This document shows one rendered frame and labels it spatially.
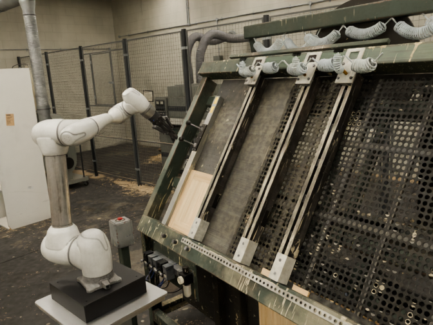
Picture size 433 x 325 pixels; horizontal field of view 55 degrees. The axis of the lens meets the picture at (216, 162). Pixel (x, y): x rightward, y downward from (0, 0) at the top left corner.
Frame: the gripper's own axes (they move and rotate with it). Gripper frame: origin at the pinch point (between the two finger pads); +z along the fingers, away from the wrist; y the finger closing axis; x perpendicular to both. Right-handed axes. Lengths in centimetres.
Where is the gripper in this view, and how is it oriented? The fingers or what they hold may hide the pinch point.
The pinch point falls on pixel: (173, 134)
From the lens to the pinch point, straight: 269.6
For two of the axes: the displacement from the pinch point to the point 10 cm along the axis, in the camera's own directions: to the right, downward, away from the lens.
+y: -7.7, 5.1, 3.7
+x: 0.4, 6.2, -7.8
